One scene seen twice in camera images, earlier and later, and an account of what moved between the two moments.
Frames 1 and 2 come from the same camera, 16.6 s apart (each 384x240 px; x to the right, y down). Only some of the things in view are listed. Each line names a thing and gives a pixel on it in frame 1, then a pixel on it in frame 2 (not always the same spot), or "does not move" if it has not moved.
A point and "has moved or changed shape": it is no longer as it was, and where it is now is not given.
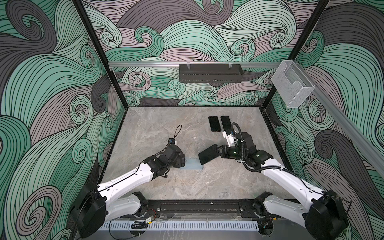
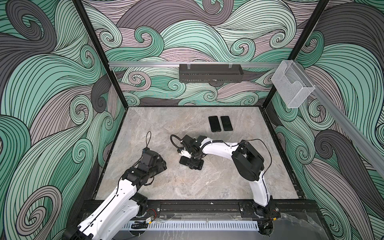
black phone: [214, 124] does not move
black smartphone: [226, 122] does not move
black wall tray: [210, 73] does not move
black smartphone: [209, 154] has moved or changed shape
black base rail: [204, 207] does not move
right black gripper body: [234, 152] -> [194, 161]
